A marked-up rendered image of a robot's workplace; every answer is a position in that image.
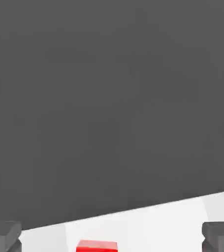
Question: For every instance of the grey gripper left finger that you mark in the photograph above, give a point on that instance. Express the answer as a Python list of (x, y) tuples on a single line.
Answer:
[(2, 237)]

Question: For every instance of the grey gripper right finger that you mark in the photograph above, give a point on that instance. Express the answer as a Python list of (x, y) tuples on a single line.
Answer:
[(220, 238)]

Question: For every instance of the small red cube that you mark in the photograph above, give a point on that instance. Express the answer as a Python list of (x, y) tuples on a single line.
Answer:
[(97, 246)]

